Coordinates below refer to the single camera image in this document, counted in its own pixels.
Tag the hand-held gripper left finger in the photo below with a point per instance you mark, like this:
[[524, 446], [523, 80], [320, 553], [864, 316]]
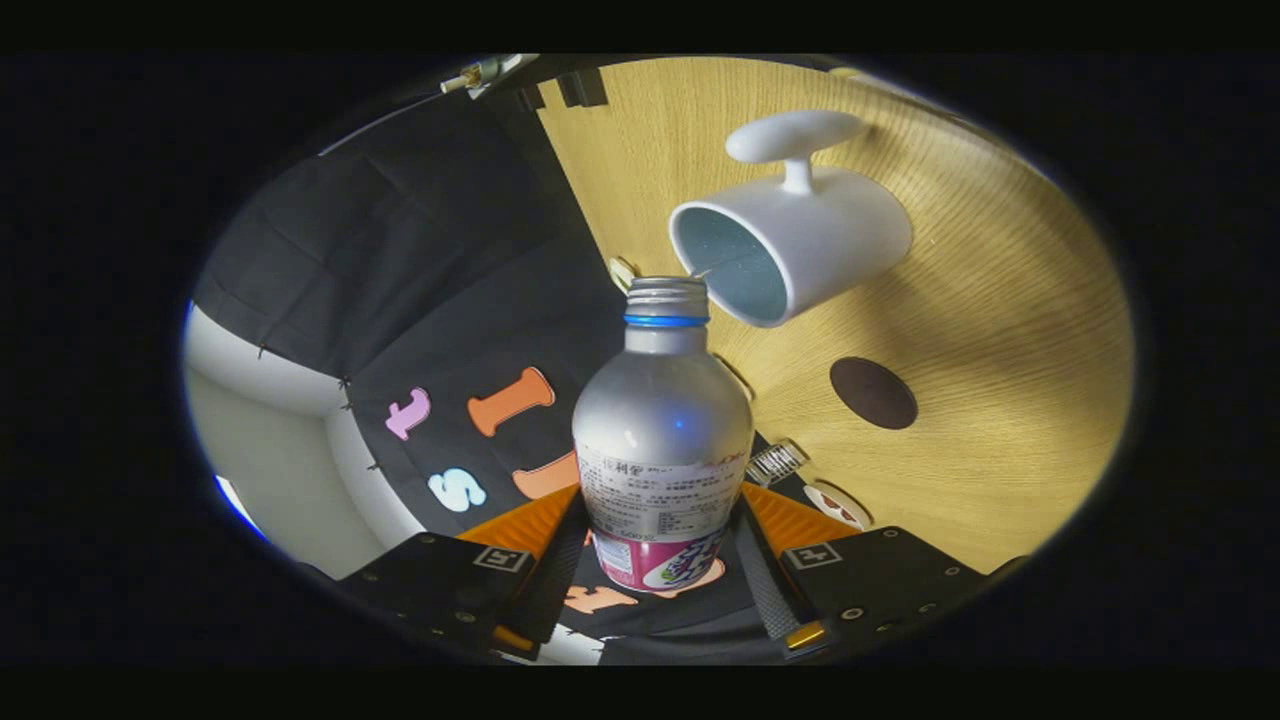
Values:
[[555, 585]]

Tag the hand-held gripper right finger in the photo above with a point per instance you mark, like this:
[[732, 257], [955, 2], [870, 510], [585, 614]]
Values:
[[772, 595]]

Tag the silver juice bottle red label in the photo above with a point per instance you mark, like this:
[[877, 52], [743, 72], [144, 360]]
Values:
[[660, 420]]

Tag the dark brown round coaster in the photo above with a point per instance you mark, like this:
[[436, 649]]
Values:
[[873, 392]]

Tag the white cup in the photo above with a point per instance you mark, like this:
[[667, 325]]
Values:
[[830, 235]]

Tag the brown food piece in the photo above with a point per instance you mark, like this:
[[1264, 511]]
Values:
[[840, 509]]

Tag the white round plate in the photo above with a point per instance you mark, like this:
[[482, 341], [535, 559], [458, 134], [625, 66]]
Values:
[[815, 493]]

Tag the metal mesh holder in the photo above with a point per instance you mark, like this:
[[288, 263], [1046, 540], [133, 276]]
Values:
[[775, 462]]

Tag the small white tray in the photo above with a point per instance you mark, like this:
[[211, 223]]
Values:
[[622, 273]]

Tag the wooden table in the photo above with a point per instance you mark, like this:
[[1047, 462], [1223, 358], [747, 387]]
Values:
[[1000, 350]]

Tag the small black flat block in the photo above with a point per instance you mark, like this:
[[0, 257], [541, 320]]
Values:
[[530, 97]]

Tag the large black flat block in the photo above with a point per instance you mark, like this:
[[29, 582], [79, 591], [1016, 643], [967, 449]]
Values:
[[581, 88]]

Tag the white metal clamp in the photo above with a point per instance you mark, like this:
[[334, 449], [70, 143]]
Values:
[[480, 72]]

